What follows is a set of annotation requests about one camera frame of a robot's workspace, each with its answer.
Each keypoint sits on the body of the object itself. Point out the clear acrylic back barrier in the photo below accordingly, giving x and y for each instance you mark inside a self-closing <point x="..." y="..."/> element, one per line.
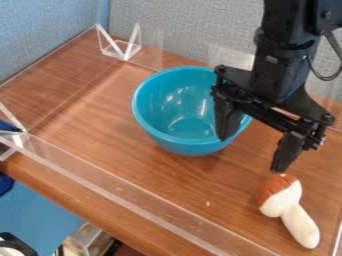
<point x="163" y="52"/>

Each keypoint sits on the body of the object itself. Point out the clear acrylic barrier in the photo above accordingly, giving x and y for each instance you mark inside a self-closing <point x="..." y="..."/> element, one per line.
<point x="163" y="52"/>
<point x="144" y="220"/>

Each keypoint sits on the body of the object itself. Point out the blue plastic bowl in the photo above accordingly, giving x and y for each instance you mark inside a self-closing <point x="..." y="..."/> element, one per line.
<point x="172" y="108"/>

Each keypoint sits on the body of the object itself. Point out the black white object below table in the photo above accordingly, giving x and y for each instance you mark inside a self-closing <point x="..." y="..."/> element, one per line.
<point x="13" y="247"/>

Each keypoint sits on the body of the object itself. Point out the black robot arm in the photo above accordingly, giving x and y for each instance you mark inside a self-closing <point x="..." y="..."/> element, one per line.
<point x="296" y="23"/>

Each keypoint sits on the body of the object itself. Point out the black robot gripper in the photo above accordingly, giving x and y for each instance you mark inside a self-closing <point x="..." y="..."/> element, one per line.
<point x="269" y="93"/>

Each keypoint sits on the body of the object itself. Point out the dark blue cloth object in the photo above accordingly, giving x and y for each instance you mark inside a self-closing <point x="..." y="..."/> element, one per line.
<point x="6" y="182"/>

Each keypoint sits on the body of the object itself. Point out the grey metal box below table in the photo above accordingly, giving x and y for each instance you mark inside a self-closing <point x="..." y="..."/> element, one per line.
<point x="88" y="241"/>

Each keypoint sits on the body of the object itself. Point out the clear acrylic front barrier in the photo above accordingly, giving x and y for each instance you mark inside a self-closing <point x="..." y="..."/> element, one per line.
<point x="144" y="220"/>

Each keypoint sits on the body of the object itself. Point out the clear acrylic corner bracket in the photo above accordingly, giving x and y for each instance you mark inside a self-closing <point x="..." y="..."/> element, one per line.
<point x="117" y="48"/>

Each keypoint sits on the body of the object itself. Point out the plush brown white mushroom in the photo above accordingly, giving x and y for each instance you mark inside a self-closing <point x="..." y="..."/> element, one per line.
<point x="277" y="201"/>

